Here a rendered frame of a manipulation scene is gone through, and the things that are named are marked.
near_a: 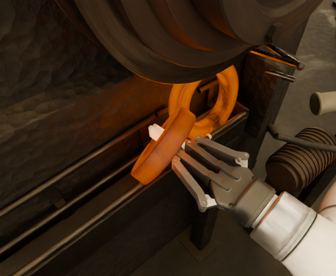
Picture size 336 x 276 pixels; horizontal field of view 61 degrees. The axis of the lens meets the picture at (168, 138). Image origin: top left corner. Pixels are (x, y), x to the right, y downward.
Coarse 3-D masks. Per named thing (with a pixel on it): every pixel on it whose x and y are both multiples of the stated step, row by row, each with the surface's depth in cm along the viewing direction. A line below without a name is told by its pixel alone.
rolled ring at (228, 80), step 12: (228, 72) 61; (180, 84) 55; (192, 84) 55; (228, 84) 63; (180, 96) 55; (228, 96) 64; (216, 108) 67; (228, 108) 66; (204, 120) 66; (216, 120) 65; (192, 132) 61; (204, 132) 64
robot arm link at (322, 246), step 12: (324, 216) 42; (312, 228) 38; (324, 228) 38; (300, 240) 38; (312, 240) 38; (324, 240) 37; (300, 252) 38; (312, 252) 37; (324, 252) 37; (288, 264) 40; (300, 264) 38; (312, 264) 37; (324, 264) 36
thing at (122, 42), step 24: (72, 0) 26; (96, 0) 27; (96, 24) 28; (120, 24) 30; (120, 48) 32; (144, 48) 34; (144, 72) 37; (168, 72) 40; (192, 72) 43; (216, 72) 48
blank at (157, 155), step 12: (180, 108) 49; (168, 120) 53; (180, 120) 46; (192, 120) 47; (168, 132) 44; (180, 132) 45; (156, 144) 45; (168, 144) 44; (180, 144) 44; (144, 156) 48; (156, 156) 44; (168, 156) 44; (132, 168) 53; (144, 168) 45; (156, 168) 45; (144, 180) 48
